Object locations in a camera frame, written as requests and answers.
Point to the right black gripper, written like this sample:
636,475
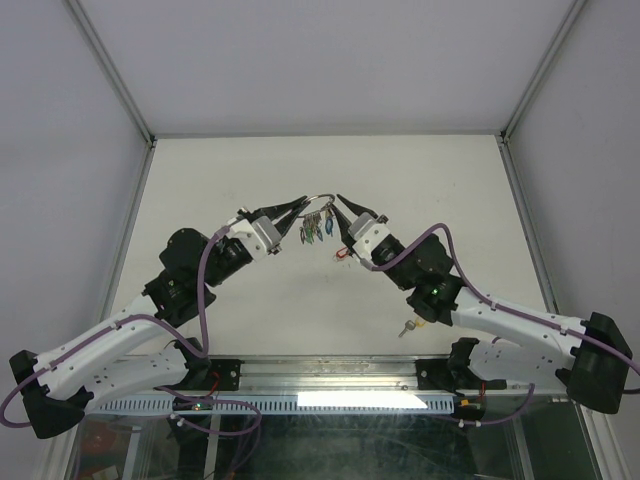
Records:
345,229

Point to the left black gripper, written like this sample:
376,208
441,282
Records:
284,223

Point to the large keyring with coloured keys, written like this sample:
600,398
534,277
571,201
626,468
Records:
317,219

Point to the key with red tag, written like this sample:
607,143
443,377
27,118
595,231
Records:
342,254

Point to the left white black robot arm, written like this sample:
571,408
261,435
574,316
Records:
159,339

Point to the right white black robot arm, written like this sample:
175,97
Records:
589,358

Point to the key with yellow tag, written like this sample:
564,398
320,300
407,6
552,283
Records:
410,326

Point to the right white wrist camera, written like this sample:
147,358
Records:
367,234

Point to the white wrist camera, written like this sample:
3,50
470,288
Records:
367,234
259,237

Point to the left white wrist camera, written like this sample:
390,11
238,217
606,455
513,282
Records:
259,237

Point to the aluminium mounting rail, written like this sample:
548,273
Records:
289,375

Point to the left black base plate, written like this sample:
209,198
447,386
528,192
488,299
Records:
220,375

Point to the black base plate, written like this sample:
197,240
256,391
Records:
220,375
435,374

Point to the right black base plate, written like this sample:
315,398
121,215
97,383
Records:
435,374

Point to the grey slotted cable duct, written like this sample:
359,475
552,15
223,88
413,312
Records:
303,403

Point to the left aluminium frame post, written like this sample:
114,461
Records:
106,64

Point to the aluminium frame post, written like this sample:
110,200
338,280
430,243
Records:
106,64
544,67

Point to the right aluminium frame post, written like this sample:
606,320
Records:
544,67

